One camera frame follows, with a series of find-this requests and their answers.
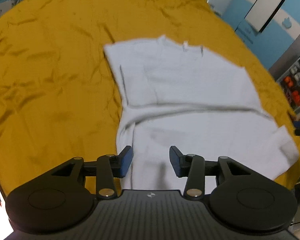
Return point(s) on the blue white cabinet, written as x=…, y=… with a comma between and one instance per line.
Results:
x=267, y=27

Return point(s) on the white small garment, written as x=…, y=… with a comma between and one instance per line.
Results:
x=192, y=98

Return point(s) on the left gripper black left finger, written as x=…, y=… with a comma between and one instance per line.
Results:
x=106, y=169

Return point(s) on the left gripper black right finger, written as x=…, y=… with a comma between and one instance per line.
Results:
x=195, y=168

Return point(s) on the mustard yellow bed cover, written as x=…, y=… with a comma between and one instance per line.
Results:
x=58, y=97

